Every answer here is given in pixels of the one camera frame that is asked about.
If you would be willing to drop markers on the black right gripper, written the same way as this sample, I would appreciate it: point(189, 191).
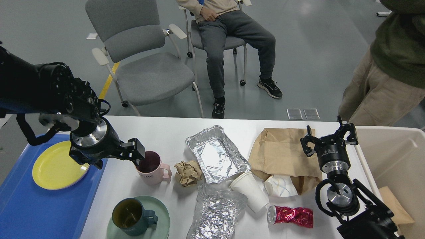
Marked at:
point(332, 157)

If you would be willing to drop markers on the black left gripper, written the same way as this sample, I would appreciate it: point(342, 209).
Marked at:
point(104, 142)

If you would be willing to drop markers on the pink mug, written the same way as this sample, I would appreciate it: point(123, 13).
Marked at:
point(152, 170)

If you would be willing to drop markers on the teal mug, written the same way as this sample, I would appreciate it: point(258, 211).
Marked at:
point(130, 216)

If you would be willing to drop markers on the light green plate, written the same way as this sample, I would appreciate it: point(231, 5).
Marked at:
point(156, 231)

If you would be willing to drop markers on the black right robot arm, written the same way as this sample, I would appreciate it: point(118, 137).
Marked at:
point(361, 213)

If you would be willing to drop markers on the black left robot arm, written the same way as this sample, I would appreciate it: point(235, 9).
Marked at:
point(47, 99)

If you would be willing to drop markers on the metal floor plates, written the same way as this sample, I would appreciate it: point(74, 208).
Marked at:
point(298, 114)

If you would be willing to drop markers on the brown paper bag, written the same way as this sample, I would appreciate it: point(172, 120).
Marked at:
point(278, 151)

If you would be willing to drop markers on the crumpled brown paper ball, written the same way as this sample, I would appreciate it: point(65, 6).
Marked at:
point(188, 173)

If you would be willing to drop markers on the crushed white paper cup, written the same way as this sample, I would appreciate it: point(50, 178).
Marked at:
point(280, 186)

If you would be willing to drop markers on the beige plastic bin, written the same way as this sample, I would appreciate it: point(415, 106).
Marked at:
point(396, 158)

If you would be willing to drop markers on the crushed red can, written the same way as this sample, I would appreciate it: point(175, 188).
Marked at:
point(300, 216)

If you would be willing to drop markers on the standing person green hoodie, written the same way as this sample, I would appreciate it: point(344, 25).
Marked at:
point(389, 81)

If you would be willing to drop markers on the yellow plate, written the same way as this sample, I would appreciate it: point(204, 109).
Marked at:
point(54, 169)

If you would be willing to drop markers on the aluminium foil tray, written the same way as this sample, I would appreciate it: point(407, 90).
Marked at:
point(218, 157)

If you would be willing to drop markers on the empty grey chair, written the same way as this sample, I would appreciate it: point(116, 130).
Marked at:
point(129, 27)

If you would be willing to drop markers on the brown paper in bin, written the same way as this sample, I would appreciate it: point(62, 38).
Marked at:
point(401, 216)

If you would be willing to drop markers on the crumpled aluminium foil sheet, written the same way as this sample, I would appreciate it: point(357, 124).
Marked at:
point(216, 213)

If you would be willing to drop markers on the blue plastic tray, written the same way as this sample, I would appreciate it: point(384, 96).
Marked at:
point(30, 212)

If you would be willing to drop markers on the occupied grey chair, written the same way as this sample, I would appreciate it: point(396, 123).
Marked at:
point(194, 41)

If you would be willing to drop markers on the seated person grey trousers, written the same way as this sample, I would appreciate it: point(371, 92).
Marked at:
point(218, 19)

